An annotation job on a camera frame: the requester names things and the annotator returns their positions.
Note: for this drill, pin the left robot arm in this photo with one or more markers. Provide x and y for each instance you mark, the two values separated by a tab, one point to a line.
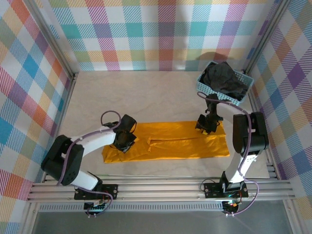
70	165

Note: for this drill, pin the aluminium frame post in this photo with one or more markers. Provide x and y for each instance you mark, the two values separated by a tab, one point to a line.
265	36
52	41

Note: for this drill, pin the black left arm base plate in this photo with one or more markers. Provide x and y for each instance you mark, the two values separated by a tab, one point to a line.
109	189

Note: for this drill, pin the light blue perforated plastic basket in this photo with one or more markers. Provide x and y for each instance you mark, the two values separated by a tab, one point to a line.
202	86

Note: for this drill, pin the orange t-shirt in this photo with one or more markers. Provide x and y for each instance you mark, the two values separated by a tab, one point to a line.
182	148

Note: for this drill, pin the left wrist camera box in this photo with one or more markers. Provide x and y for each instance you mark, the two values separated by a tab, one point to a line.
124	147

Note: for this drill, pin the aluminium frame cross beam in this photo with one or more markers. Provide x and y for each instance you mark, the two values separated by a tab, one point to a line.
158	191

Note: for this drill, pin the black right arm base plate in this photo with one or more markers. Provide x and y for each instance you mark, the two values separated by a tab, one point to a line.
212	190

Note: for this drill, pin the dark grey t-shirt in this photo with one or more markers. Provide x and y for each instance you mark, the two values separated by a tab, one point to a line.
226	78

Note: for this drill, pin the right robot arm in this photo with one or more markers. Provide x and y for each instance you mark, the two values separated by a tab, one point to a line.
251	136

